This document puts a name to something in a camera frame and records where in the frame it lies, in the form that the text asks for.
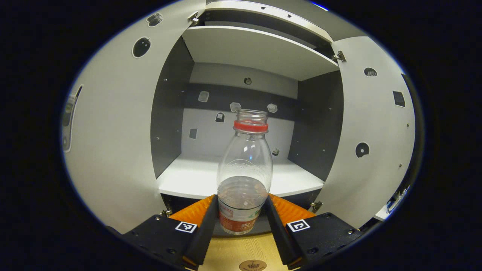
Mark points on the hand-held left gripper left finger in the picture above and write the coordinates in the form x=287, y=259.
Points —
x=205, y=237

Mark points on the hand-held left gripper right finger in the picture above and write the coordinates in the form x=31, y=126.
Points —
x=280, y=237

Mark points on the clear plastic bottle red label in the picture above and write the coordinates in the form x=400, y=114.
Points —
x=244, y=165

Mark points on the round wooden coaster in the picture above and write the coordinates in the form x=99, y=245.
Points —
x=252, y=265

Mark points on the white cabinet with dark interior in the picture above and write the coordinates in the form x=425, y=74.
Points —
x=196, y=177

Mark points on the white side table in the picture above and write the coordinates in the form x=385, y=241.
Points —
x=382, y=215

